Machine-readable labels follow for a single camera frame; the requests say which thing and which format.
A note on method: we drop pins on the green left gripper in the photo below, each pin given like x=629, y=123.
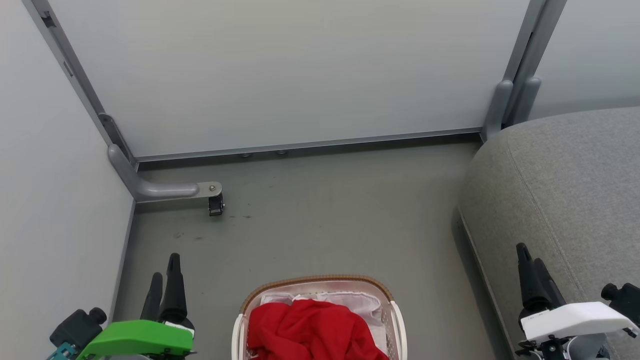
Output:
x=140, y=337

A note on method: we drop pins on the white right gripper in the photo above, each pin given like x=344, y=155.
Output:
x=575, y=317

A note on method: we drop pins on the red shirt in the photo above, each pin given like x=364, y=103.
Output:
x=310, y=330

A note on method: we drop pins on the grey fabric sofa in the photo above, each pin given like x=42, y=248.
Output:
x=565, y=190

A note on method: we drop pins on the small black caster wheel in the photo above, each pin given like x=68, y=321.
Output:
x=216, y=205

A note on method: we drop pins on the white laundry basket brown rim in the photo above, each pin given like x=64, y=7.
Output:
x=400, y=325

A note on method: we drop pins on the black right wrist camera module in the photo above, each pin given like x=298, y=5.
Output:
x=625, y=297

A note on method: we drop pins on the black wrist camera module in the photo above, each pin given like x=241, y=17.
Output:
x=77, y=327
x=625, y=297

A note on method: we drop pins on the black left wrist camera module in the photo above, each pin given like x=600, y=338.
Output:
x=77, y=327

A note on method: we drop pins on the grey partition foot bracket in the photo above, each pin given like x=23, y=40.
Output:
x=160, y=190

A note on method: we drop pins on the grey double partition post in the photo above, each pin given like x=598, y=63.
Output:
x=520, y=75

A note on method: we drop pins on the grey partition bottom rail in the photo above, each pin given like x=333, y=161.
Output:
x=310, y=145

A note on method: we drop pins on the grey partition post with slots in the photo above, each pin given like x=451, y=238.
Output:
x=75, y=75

